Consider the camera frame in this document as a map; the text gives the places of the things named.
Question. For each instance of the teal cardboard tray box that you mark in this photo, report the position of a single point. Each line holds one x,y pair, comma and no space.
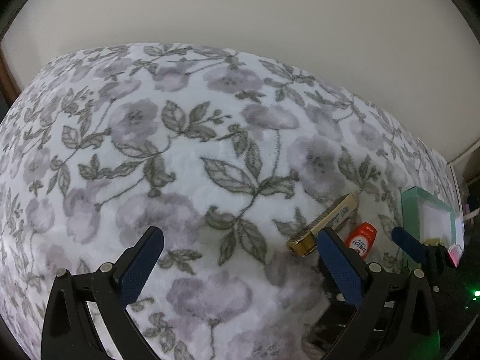
427,218

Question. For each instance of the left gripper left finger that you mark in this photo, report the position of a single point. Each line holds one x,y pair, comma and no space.
68,329

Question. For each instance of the floral fleece blanket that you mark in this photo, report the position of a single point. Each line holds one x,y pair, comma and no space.
230,154

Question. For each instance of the orange white tube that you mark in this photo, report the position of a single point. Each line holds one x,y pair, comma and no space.
362,239

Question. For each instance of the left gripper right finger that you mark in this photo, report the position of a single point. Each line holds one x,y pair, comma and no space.
393,314

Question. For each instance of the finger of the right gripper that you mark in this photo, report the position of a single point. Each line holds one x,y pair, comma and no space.
407,243

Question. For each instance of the gold rectangular lighter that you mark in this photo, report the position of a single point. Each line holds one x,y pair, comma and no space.
305,240

